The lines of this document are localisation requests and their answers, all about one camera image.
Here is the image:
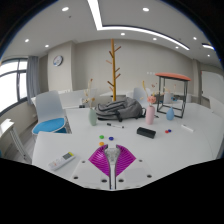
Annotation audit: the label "grey backpack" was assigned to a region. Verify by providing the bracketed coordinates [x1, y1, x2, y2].
[95, 96, 147, 123]

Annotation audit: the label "pink vase with flowers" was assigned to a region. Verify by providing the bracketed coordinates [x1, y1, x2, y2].
[142, 79, 159, 126]

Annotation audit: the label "grey curtain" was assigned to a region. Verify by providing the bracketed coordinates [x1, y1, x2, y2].
[25, 55, 41, 106]

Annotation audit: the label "white chair blue seat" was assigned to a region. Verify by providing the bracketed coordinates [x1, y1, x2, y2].
[31, 90, 69, 136]

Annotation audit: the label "black frame stand orange top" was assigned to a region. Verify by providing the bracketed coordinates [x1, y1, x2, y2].
[154, 72, 192, 119]

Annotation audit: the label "white side desk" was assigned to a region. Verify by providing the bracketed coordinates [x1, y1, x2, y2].
[0, 118, 28, 164]

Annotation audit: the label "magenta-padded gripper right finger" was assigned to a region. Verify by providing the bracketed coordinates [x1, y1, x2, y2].
[114, 144, 155, 190]

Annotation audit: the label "blue vase with stems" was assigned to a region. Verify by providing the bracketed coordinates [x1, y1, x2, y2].
[163, 87, 177, 121]

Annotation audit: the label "green vase with dried flowers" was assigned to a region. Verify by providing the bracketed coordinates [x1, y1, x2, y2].
[82, 78, 99, 127]

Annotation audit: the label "ceiling lights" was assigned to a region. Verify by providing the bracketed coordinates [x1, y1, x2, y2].
[23, 0, 216, 51]

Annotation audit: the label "whiteboard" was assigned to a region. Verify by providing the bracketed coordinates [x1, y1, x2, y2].
[200, 70, 224, 104]

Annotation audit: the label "black marker pen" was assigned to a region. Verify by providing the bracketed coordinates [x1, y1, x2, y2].
[106, 122, 125, 129]

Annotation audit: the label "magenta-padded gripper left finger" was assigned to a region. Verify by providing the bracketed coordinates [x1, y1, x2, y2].
[70, 144, 111, 189]

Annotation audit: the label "wooden coat rack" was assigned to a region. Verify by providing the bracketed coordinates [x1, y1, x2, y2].
[105, 38, 123, 102]

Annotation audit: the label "black rectangular case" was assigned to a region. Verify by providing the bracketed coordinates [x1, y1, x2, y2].
[136, 126, 157, 140]

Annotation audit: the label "round wall clock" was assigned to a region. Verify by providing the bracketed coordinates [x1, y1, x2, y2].
[52, 54, 64, 67]

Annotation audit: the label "window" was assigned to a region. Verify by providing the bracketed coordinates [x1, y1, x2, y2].
[0, 58, 29, 114]

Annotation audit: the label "white remote control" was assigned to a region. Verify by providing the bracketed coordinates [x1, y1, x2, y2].
[48, 151, 76, 171]

